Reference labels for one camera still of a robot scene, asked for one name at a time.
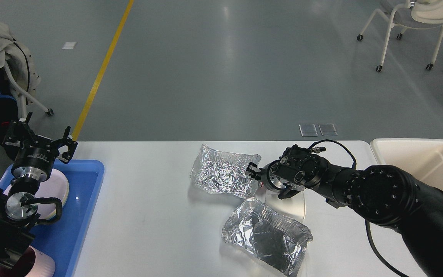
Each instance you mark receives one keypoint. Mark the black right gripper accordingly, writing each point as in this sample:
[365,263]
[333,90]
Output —
[270,181]

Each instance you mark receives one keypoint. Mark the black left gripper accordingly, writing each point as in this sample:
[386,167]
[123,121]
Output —
[34,162]

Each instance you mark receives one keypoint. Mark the white paper cup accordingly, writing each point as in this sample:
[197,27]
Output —
[294,207]

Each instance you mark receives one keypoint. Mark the pink plate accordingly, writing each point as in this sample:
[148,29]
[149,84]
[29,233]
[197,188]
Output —
[56,186]

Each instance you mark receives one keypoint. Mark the foil tray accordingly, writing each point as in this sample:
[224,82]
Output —
[218,172]
[274,238]

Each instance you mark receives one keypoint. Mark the pink ribbed mug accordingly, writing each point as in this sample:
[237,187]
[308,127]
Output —
[33,263]

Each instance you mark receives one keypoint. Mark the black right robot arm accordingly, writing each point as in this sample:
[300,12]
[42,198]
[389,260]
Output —
[384,195]

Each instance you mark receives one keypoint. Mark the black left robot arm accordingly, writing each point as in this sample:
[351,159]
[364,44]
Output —
[15,236]

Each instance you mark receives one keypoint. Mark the white chair with jacket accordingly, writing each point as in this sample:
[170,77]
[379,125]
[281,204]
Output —
[22,96]

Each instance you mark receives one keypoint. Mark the blue plastic tray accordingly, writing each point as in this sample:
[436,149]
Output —
[63,240]

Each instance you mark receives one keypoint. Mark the beige jacket on chair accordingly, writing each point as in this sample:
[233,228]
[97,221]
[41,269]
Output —
[20,60]

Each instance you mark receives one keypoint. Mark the white plastic bin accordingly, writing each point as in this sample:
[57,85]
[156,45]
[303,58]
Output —
[422,158]

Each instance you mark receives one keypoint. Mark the white chair on casters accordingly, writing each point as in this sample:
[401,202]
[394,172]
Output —
[408,14]

